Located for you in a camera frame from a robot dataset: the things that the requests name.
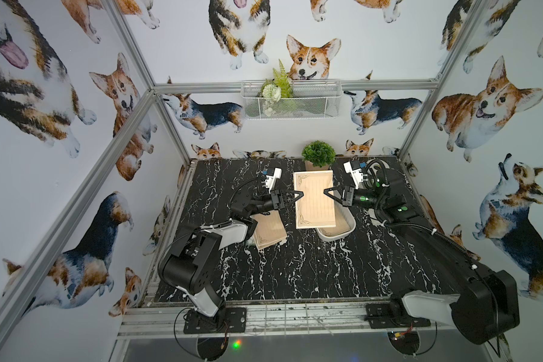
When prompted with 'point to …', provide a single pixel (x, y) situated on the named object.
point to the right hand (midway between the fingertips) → (323, 192)
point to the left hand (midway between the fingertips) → (305, 196)
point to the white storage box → (345, 224)
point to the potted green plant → (318, 156)
